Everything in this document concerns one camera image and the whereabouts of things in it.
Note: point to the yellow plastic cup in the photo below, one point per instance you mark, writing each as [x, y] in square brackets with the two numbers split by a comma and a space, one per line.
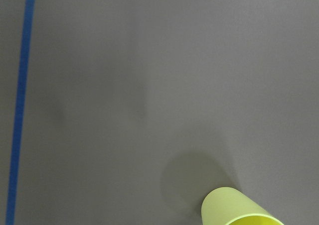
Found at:
[228, 206]

